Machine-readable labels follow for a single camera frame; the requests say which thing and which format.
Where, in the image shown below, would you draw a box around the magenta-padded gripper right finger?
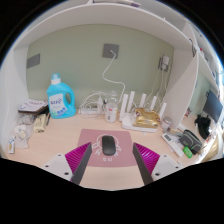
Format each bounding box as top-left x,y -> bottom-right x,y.
132,142 -> 184,186

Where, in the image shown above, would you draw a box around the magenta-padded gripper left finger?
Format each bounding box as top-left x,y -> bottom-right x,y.
43,142 -> 93,186

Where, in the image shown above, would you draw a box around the black computer mouse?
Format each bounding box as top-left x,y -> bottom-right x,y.
101,135 -> 117,157

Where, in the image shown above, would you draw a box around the pink printed mouse pad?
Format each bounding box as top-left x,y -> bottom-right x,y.
77,128 -> 137,168

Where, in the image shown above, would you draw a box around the white remote control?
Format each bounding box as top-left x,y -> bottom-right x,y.
161,132 -> 185,158

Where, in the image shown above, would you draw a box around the small green object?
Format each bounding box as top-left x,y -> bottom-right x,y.
182,145 -> 194,159

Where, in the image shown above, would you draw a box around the dark grey pouch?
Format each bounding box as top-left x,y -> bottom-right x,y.
179,129 -> 204,155

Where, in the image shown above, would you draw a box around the small white jar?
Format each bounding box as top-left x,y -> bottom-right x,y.
160,116 -> 173,133

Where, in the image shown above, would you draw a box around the small yellow box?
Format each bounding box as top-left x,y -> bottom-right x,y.
33,113 -> 47,134

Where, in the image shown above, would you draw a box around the gold snack bag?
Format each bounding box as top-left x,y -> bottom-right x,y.
133,107 -> 162,129

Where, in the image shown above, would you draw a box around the clear plastic bags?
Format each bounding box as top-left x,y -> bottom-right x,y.
13,114 -> 36,150

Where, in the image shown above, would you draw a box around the white yellow sachet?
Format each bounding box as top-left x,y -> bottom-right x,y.
7,134 -> 17,155

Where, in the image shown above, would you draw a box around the white router with antennas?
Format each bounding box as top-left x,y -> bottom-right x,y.
119,90 -> 168,134

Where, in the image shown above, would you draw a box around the black bag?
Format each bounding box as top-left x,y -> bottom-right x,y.
194,114 -> 212,140

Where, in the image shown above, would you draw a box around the white power strip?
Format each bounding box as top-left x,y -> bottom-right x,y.
79,108 -> 104,117

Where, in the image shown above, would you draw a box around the blue detergent bottle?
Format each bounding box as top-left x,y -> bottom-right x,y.
46,73 -> 77,120

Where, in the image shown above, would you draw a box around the clear plastic bottle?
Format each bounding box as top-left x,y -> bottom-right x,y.
104,90 -> 119,124

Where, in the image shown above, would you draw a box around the black monitor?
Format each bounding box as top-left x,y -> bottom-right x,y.
202,89 -> 224,124

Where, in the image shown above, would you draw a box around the white shelf unit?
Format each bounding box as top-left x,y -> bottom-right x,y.
187,21 -> 224,93

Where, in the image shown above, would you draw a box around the coiled white cable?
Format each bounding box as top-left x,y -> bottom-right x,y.
79,91 -> 108,116

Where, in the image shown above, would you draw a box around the white cable from wall socket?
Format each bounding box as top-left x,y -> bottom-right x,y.
101,51 -> 127,101

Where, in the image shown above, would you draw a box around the white wall charger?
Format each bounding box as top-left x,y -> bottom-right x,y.
158,54 -> 170,73

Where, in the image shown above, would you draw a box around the grey blank wall plate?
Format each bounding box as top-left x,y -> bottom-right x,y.
26,53 -> 41,70

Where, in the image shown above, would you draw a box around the grey wall socket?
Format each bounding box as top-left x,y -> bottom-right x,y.
102,43 -> 120,60

